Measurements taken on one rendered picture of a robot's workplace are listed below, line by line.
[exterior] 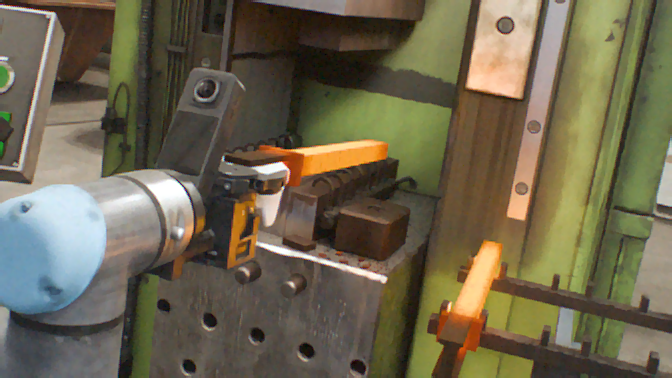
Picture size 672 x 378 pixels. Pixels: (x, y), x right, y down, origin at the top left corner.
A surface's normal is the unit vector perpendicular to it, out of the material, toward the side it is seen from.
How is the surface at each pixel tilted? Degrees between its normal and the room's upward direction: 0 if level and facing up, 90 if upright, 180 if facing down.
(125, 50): 90
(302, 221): 90
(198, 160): 60
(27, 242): 88
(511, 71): 90
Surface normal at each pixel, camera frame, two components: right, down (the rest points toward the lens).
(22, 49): 0.12, -0.27
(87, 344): 0.62, 0.25
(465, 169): -0.37, 0.16
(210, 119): -0.23, -0.33
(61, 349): 0.26, 0.22
